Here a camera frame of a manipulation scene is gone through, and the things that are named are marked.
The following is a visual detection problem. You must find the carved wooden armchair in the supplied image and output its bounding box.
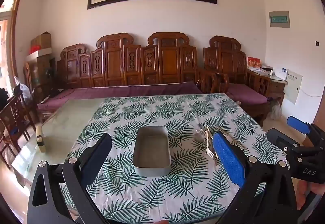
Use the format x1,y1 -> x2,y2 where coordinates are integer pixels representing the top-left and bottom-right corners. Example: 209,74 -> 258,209
195,36 -> 272,127

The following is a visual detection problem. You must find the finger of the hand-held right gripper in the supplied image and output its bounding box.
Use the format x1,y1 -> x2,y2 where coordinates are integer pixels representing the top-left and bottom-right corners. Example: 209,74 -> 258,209
287,116 -> 325,147
266,128 -> 300,155

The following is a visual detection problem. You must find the wooden side table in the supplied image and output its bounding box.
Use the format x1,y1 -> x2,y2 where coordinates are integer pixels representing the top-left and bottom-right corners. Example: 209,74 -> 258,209
247,68 -> 288,106

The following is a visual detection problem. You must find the pile of black clothes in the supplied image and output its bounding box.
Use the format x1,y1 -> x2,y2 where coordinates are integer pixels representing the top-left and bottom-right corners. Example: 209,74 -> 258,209
0,88 -> 16,110

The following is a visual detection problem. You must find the carved wooden sofa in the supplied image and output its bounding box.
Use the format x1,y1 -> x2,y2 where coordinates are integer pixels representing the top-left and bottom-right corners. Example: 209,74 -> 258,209
37,32 -> 205,123

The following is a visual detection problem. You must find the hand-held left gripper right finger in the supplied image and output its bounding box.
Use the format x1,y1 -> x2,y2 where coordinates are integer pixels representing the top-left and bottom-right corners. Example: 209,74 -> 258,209
212,131 -> 298,224

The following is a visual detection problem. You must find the white telephone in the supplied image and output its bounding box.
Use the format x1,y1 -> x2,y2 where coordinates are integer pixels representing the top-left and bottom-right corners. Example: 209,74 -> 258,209
275,68 -> 288,80

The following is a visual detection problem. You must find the wooden chair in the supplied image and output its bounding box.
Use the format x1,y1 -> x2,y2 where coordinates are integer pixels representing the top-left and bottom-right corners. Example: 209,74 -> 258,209
0,95 -> 37,164

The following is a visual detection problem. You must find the grey wall electrical box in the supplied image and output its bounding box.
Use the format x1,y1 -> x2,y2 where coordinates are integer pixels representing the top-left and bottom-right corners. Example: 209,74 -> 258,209
269,10 -> 290,29

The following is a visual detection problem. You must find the white flat box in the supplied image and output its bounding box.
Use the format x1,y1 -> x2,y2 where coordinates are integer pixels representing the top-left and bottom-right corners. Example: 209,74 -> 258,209
25,48 -> 52,62

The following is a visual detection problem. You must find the purple armchair cushion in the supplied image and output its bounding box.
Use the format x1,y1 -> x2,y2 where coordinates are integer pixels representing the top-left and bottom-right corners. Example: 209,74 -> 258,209
227,86 -> 268,105

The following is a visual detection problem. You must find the grey metal rectangular tray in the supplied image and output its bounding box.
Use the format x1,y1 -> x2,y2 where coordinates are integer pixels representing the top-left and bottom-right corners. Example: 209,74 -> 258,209
132,126 -> 171,177

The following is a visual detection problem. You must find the leaf print tablecloth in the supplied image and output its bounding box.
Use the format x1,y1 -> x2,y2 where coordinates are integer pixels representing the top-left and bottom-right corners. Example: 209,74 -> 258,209
60,93 -> 291,224

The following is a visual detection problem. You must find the white wall panel cover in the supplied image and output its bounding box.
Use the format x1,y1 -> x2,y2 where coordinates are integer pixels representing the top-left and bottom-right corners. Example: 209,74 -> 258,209
283,72 -> 303,105

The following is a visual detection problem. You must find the person's right hand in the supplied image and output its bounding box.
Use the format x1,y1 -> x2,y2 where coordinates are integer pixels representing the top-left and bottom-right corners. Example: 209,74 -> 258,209
296,179 -> 325,210

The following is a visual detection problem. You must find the clear plastic bag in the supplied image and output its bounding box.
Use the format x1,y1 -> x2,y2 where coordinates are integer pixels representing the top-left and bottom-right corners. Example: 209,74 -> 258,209
14,76 -> 32,103

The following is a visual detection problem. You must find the brown cardboard box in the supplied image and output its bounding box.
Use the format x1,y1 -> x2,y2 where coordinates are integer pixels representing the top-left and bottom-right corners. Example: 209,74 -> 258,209
31,32 -> 52,50

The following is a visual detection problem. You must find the wooden door frame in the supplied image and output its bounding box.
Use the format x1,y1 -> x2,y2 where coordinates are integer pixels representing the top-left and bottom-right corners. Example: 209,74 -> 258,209
0,0 -> 24,87

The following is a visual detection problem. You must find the purple sofa cushion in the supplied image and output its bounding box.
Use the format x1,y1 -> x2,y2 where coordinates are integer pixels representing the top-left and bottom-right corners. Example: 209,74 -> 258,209
38,81 -> 204,113

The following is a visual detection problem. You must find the tissue box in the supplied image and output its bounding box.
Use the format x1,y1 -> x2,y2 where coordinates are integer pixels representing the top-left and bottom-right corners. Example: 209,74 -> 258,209
260,65 -> 274,76

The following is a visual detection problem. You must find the pale wooden chopstick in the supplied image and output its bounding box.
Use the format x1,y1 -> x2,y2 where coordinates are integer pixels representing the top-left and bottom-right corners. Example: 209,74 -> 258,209
221,128 -> 245,150

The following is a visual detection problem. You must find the wooden fork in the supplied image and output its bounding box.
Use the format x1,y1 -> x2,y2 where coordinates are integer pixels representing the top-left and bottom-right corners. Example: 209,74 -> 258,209
204,126 -> 216,161

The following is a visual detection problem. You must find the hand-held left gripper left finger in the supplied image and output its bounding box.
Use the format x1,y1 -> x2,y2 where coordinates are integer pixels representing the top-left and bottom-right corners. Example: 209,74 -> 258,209
27,133 -> 113,224

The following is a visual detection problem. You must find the wooden block brush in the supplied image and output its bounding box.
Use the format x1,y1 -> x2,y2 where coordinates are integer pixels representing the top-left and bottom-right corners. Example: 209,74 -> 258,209
36,125 -> 47,153

